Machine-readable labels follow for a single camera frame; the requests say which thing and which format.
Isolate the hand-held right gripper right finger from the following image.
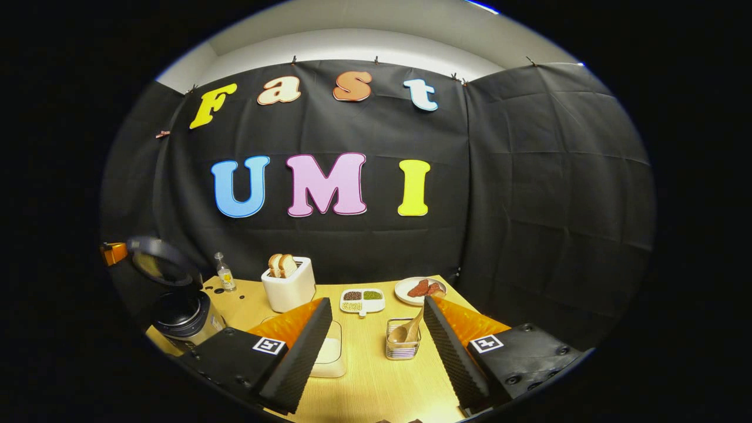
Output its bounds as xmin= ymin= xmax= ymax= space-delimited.
xmin=423 ymin=296 xmax=582 ymax=415

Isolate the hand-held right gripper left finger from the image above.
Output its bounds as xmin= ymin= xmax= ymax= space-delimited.
xmin=182 ymin=297 xmax=334 ymax=415

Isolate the clear chopstick holder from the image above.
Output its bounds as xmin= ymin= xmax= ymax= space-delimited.
xmin=385 ymin=318 xmax=422 ymax=360

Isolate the wooden spoon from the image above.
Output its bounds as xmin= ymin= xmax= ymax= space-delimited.
xmin=390 ymin=305 xmax=425 ymax=345

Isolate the dark lidded rice cooker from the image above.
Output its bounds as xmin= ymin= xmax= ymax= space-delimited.
xmin=126 ymin=236 xmax=227 ymax=353

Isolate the white toaster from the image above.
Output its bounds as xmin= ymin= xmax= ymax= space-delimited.
xmin=261 ymin=256 xmax=317 ymax=313

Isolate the white divided grain dish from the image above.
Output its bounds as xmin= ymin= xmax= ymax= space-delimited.
xmin=340 ymin=288 xmax=386 ymax=318

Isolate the white round plate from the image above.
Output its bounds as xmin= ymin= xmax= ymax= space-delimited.
xmin=394 ymin=277 xmax=447 ymax=307

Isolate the small glass bottle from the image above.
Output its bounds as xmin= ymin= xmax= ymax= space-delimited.
xmin=214 ymin=252 xmax=237 ymax=293

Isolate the black backdrop cloth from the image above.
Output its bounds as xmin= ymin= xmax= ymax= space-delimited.
xmin=100 ymin=59 xmax=656 ymax=353

